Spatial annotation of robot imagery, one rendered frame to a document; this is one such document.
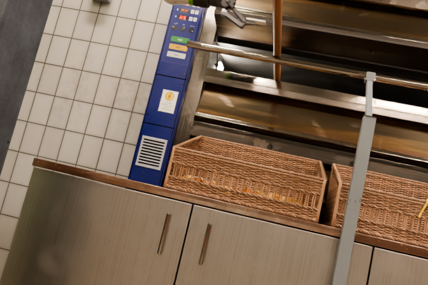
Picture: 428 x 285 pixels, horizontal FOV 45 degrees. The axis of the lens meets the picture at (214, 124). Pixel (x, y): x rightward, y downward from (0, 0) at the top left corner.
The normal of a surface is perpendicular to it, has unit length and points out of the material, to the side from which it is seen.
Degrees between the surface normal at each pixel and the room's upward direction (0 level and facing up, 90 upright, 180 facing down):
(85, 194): 90
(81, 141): 90
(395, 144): 70
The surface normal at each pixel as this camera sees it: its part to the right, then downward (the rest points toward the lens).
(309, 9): -0.05, -0.51
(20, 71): 0.96, 0.19
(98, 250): -0.14, -0.19
